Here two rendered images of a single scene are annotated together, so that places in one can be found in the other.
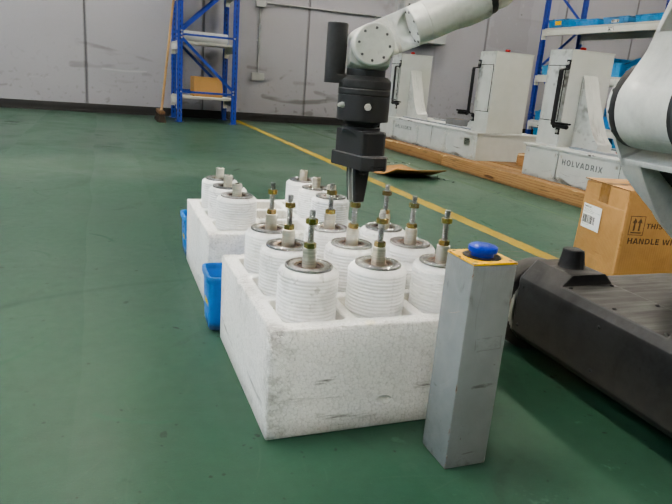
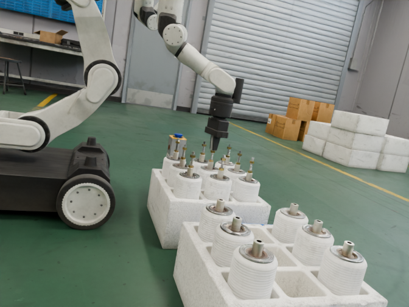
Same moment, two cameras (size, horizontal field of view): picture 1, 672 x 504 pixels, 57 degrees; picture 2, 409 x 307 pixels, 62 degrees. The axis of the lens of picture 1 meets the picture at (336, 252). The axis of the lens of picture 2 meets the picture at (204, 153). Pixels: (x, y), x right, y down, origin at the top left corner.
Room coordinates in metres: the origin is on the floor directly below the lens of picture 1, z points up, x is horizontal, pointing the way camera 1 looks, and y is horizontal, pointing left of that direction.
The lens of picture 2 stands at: (2.41, -0.01, 0.58)
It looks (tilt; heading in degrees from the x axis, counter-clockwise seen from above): 11 degrees down; 182
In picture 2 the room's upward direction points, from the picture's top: 10 degrees clockwise
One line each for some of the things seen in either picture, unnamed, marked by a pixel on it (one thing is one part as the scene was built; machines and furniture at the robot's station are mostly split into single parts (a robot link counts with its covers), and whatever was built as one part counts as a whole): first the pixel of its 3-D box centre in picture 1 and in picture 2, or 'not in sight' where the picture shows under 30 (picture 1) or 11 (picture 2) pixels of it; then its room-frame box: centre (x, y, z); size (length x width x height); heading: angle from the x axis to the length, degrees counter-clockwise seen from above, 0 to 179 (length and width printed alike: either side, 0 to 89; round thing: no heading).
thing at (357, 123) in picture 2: not in sight; (358, 122); (-1.35, 1.43, 0.45); 0.39 x 0.39 x 0.18; 22
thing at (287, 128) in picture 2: not in sight; (286, 128); (-2.64, 0.94, 0.15); 0.30 x 0.24 x 0.30; 20
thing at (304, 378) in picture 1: (343, 327); (202, 206); (1.06, -0.03, 0.09); 0.39 x 0.39 x 0.18; 22
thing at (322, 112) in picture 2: not in sight; (319, 112); (-2.85, 1.40, 0.45); 0.30 x 0.24 x 0.30; 19
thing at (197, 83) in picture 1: (206, 86); not in sight; (6.74, 1.52, 0.36); 0.31 x 0.25 x 0.20; 111
